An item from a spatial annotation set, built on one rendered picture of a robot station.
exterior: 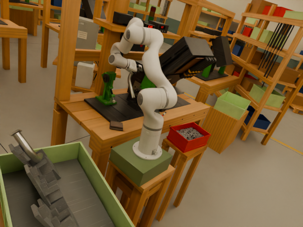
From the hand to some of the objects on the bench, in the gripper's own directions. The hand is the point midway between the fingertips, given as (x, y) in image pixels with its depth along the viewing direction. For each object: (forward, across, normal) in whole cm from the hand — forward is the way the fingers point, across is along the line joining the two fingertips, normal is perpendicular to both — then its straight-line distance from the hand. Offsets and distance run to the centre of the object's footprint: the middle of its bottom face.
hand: (137, 68), depth 191 cm
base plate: (+29, +22, -20) cm, 41 cm away
